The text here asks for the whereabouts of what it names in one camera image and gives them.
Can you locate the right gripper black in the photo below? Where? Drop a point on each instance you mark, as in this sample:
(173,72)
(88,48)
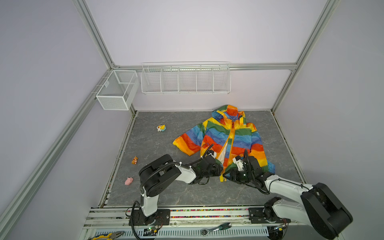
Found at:
(233,175)

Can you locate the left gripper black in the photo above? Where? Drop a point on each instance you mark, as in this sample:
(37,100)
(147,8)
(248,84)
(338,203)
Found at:
(218,171)

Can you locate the rainbow striped jacket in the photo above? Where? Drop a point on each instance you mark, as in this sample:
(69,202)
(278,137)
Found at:
(229,134)

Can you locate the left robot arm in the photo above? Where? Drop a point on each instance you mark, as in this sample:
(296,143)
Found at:
(158,175)

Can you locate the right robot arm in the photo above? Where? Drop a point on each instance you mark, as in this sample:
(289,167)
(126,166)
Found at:
(314,205)

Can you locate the small yellow duck toy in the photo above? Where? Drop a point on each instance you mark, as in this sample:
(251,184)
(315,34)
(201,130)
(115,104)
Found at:
(161,128)

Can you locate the small orange toy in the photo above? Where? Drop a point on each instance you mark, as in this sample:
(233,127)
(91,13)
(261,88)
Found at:
(135,160)

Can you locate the small pink pig toy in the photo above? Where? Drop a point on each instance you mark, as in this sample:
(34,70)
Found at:
(129,181)

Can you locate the white mesh box basket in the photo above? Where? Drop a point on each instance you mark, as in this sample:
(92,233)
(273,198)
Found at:
(118,90)

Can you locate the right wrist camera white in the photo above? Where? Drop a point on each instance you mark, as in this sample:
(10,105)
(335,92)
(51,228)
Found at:
(239,163)

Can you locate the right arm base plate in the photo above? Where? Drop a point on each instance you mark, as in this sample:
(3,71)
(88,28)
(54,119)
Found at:
(262,215)

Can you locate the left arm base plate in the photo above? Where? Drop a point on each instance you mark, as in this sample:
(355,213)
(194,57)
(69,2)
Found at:
(160,217)

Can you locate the white slotted cable duct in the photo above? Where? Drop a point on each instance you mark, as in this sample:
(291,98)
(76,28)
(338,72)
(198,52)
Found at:
(195,233)

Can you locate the long white wire basket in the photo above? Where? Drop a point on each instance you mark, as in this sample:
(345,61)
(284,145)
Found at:
(186,78)

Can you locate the yellow handled pliers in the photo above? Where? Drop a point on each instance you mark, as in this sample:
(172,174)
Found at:
(108,236)

